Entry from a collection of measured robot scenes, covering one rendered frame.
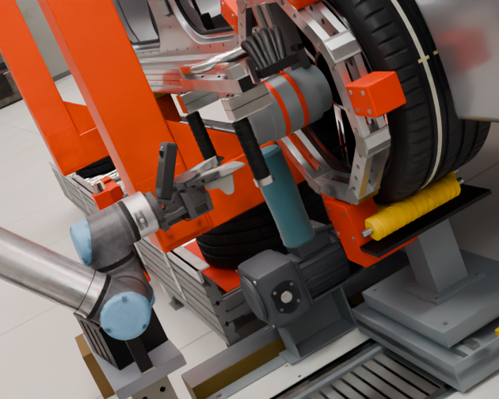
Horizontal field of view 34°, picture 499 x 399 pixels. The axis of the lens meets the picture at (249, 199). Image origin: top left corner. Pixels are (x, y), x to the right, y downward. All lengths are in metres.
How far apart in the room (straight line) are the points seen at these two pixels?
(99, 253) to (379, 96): 0.63
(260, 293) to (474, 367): 0.60
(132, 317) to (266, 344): 1.02
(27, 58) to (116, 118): 1.94
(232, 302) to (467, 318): 0.81
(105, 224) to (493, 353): 0.98
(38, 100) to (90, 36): 1.94
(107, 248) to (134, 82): 0.75
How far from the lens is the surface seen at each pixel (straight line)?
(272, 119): 1.85
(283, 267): 2.23
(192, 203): 1.65
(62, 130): 4.17
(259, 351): 2.47
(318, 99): 1.89
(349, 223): 1.98
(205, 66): 1.91
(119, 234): 1.61
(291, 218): 2.05
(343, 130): 2.05
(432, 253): 2.12
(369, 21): 1.69
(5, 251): 1.49
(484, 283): 2.16
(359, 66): 1.71
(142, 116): 2.26
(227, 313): 2.54
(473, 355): 2.01
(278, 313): 2.26
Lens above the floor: 1.22
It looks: 16 degrees down
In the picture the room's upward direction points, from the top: 23 degrees counter-clockwise
